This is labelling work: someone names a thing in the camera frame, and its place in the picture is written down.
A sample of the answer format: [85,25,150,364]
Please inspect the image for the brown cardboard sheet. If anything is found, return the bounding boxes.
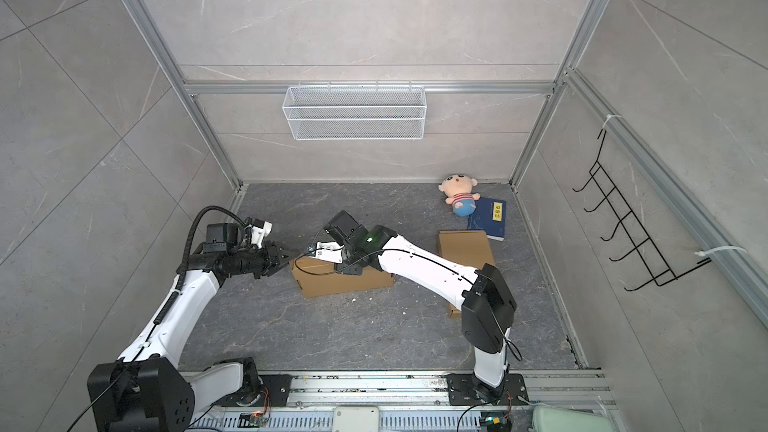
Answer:
[291,257,394,298]

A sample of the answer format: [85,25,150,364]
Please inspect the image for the brown cardboard box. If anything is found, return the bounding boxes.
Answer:
[435,229,497,320]

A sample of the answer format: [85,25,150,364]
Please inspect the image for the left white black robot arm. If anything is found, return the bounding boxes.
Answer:
[87,219,289,431]

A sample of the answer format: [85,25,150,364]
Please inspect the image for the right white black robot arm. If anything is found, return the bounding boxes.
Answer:
[323,210,517,397]

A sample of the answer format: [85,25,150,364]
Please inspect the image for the white electrical box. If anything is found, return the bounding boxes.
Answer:
[331,406,380,432]

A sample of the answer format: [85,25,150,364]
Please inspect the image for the plush doll striped shirt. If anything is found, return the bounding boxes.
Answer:
[438,174,480,217]

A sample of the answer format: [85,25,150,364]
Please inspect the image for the dark blue book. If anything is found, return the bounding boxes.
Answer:
[467,197,508,241]

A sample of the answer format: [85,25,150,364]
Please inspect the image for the pale green container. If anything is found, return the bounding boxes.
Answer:
[532,405,614,432]

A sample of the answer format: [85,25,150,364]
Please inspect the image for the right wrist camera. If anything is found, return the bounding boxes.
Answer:
[308,242,343,264]

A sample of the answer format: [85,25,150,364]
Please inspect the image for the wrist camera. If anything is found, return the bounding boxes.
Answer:
[248,218,272,249]
[308,242,343,264]

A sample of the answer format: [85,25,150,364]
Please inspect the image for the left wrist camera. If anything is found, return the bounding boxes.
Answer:
[248,218,272,249]

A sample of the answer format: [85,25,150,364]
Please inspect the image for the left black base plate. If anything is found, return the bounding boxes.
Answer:
[224,374,292,407]

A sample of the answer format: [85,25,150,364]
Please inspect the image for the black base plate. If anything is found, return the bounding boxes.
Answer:
[224,374,292,407]
[445,373,529,406]

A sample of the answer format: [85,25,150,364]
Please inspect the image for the white wire mesh basket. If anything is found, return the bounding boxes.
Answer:
[282,85,428,141]

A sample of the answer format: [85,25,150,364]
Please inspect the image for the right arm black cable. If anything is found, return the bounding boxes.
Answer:
[292,242,524,364]

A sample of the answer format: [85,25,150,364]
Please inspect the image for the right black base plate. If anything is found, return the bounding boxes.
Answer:
[445,373,529,406]

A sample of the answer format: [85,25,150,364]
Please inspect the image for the aluminium mounting rail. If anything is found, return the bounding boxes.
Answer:
[179,369,619,414]

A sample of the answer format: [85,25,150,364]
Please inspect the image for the black wire hook rack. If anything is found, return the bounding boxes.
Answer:
[572,130,713,293]

